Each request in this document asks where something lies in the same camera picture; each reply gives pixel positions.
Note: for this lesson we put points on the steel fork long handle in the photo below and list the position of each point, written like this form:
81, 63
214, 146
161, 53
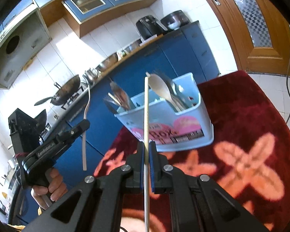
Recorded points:
178, 97

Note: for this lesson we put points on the black air fryer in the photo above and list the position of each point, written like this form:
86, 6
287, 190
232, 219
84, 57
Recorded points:
149, 26

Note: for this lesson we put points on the steel mixing bowl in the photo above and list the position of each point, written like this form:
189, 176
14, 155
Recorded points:
107, 63

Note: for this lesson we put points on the dark rice cooker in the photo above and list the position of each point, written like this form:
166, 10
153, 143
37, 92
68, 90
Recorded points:
177, 15

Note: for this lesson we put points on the steel kettle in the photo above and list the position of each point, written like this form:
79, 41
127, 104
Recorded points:
91, 76

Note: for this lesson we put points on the small white bowl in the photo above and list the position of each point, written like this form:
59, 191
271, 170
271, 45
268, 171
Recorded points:
174, 26

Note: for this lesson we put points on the blue wall cabinet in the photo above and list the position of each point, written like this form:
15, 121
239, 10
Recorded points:
83, 16

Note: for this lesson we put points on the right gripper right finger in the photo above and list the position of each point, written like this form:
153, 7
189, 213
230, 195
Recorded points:
197, 203

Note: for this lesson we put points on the red floral table cloth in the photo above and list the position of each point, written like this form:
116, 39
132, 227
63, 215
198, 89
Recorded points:
249, 156

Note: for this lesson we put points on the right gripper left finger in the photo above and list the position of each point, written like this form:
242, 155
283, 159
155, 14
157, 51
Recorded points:
95, 204

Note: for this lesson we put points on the range hood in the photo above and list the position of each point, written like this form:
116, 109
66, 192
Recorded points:
20, 41

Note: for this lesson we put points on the wooden glass-panel door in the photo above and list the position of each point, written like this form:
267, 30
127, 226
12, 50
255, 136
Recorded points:
258, 34

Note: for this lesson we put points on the black wok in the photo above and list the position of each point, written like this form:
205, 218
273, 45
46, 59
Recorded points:
64, 92

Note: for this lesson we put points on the shallow steel basin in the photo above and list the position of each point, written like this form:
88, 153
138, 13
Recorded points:
132, 46

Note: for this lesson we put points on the light blue utensil box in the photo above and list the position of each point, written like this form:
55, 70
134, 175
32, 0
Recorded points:
169, 120

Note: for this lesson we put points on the person's left hand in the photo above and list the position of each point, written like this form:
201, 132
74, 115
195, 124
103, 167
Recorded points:
57, 188

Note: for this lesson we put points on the white plastic spoon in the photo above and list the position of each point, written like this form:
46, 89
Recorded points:
157, 84

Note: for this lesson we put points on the blue base cabinets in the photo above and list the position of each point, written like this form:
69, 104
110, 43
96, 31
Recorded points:
179, 52

